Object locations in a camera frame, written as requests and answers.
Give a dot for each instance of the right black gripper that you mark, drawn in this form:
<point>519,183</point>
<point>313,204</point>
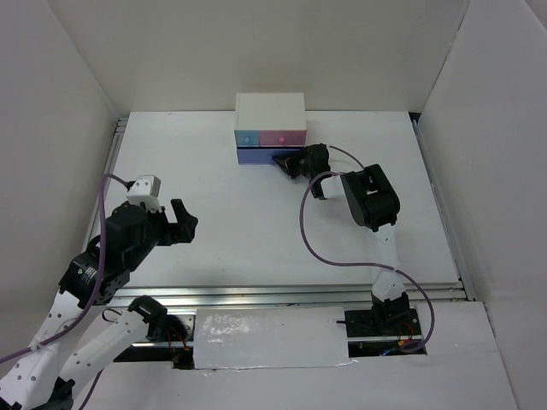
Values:
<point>288,161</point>

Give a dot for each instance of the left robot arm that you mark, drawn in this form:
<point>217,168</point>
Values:
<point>51,372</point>

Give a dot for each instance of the aluminium front rail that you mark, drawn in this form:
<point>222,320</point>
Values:
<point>247,296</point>

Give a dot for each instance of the light blue small drawer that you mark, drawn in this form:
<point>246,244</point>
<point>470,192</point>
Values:
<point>247,138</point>

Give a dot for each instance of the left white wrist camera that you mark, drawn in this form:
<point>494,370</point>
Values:
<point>144,192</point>

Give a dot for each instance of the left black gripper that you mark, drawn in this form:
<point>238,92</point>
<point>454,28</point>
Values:
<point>184,231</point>

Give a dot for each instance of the white drawer cabinet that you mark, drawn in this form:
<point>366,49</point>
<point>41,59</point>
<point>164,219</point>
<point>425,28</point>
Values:
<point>270,111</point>

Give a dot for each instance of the purple bottom drawer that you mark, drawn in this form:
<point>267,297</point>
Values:
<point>262,155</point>

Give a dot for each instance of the white taped cover plate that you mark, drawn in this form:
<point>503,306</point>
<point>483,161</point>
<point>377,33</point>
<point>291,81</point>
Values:
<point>281,337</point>

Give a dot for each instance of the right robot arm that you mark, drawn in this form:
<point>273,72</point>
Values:
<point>374,205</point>

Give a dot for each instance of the pink drawer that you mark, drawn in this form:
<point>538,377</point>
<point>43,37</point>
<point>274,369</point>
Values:
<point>282,138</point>

